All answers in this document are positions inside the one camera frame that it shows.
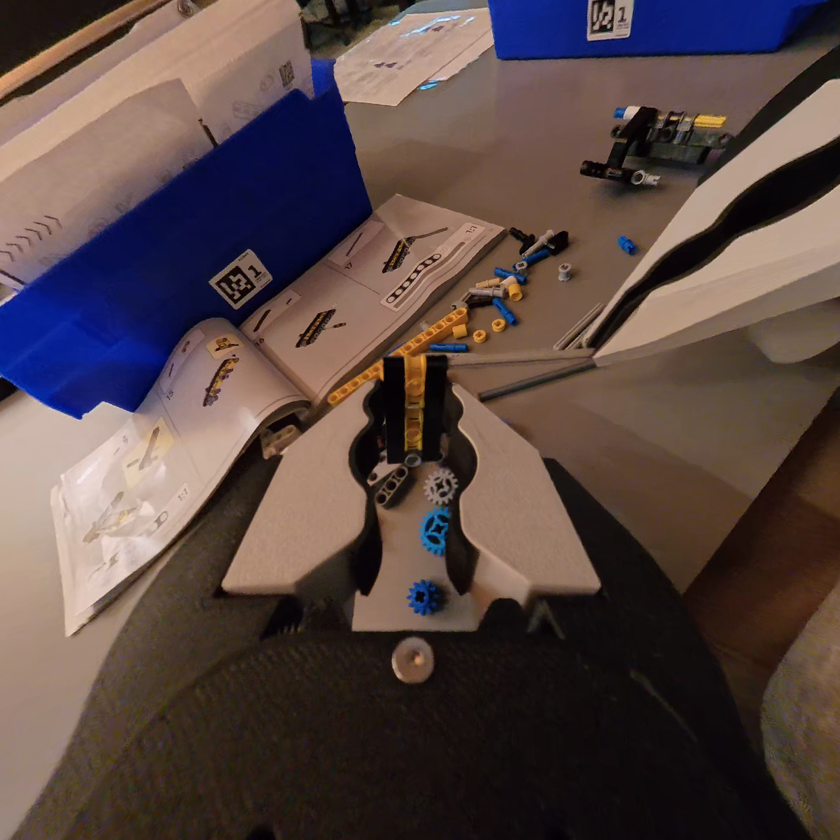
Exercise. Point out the pile of small lego pins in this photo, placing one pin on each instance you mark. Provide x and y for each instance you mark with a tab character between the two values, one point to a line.
505	282

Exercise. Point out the chevron printed white paper bag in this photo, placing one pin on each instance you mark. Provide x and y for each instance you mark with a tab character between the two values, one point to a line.
98	177

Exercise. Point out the small white lego connector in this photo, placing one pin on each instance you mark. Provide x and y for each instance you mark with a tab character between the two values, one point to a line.
282	441

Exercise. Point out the black lego frame assembly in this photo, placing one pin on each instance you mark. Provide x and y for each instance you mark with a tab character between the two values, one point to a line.
663	141

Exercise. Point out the printed white paper sheet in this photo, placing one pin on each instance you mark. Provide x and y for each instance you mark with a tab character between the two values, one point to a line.
413	59

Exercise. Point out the code printed white paper bag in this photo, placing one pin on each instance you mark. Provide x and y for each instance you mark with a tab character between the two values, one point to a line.
249	59

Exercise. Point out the blue plastic bin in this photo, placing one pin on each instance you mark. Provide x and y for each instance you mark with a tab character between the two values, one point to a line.
197	262
689	33

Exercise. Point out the large blue lego gear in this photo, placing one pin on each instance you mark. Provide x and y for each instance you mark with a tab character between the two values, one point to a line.
430	541

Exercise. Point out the lego instruction booklet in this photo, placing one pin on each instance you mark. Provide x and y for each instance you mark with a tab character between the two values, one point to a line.
295	315

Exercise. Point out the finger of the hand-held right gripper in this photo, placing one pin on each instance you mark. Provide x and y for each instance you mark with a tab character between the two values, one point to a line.
754	282
754	170

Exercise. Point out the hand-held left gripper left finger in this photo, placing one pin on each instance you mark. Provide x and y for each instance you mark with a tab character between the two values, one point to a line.
302	518

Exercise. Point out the black yellow lego assembly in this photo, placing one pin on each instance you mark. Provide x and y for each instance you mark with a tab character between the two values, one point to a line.
413	407

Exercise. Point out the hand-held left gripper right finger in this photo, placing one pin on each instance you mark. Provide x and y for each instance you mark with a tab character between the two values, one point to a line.
525	518

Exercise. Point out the beige framed monitor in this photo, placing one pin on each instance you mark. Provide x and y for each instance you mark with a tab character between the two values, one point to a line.
65	26

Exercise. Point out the grey lego bush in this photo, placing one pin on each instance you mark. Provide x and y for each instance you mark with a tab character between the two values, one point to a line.
564	271

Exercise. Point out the single blue lego pin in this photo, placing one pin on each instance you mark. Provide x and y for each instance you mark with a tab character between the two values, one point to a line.
627	245

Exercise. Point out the long yellow lego beam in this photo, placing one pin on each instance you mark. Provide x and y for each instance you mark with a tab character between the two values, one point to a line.
433	328

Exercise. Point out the person's grey hoodie torso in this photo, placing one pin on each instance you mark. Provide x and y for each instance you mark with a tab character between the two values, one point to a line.
800	722

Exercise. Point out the small blue lego gear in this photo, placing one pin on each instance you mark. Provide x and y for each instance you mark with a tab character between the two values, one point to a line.
425	598

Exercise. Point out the short grey lego beam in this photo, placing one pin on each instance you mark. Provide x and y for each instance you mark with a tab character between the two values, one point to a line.
394	487

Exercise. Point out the white lego gear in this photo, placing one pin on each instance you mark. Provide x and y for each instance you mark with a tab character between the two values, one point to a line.
433	478

